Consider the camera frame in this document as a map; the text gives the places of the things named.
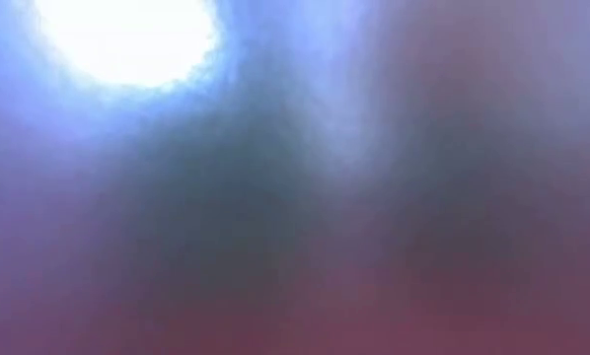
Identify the pink plastic tray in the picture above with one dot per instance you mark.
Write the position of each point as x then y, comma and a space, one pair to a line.
423, 320

